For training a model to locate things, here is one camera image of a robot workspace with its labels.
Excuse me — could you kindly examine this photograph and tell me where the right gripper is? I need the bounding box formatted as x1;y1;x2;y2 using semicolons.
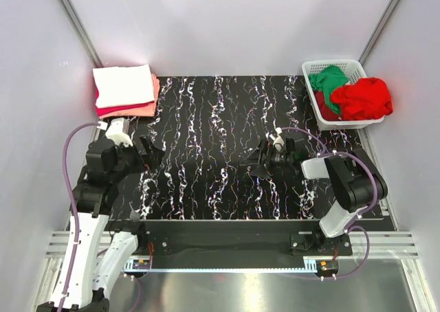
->
241;138;294;179

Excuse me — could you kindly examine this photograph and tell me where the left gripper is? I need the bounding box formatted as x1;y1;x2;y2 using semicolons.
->
110;134;165;181

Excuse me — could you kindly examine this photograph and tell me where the bright red t-shirt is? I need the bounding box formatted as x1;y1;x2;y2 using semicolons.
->
330;78;393;121

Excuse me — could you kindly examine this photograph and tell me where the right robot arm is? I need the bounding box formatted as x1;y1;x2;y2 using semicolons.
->
241;136;388;256

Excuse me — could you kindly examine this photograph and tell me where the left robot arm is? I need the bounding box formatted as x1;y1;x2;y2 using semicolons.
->
37;136;165;311

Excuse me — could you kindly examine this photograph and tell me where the black marble pattern mat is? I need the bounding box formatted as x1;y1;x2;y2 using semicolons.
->
110;76;361;220

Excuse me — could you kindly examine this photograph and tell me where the magenta folded t-shirt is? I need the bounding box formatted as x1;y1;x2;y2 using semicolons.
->
95;103;149;119

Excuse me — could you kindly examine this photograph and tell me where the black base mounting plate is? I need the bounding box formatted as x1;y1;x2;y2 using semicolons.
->
143;220;334;257

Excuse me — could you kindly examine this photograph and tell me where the dark red t-shirt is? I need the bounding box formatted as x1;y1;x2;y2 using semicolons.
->
314;91;342;122

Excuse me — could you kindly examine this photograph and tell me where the left small circuit board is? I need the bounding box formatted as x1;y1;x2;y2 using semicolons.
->
133;259;151;270

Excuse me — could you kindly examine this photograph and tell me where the small circuit board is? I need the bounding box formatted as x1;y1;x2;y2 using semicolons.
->
133;259;151;270
319;260;339;272

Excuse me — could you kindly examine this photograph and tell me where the green t-shirt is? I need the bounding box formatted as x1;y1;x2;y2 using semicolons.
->
308;65;349;115

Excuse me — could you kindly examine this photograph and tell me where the right small circuit board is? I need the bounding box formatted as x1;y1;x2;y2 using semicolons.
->
319;260;339;272

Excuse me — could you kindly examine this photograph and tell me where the white plastic basket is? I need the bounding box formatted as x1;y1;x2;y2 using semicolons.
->
302;59;385;131

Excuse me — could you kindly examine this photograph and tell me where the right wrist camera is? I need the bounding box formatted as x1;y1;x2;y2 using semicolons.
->
267;127;285;151

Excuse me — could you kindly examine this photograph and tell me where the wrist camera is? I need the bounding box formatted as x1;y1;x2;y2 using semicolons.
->
267;127;285;151
105;118;133;147

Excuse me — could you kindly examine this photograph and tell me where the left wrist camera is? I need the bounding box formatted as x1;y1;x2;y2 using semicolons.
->
105;118;133;147

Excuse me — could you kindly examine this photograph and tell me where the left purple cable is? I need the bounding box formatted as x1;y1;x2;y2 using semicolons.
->
54;122;144;312

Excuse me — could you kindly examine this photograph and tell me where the purple cable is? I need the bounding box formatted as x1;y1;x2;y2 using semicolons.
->
280;126;381;280
54;122;144;312

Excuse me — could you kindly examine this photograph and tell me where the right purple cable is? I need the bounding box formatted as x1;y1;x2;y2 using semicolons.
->
280;126;381;280

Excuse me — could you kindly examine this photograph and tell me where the aluminium frame rail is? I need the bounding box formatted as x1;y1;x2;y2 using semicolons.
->
45;231;419;259

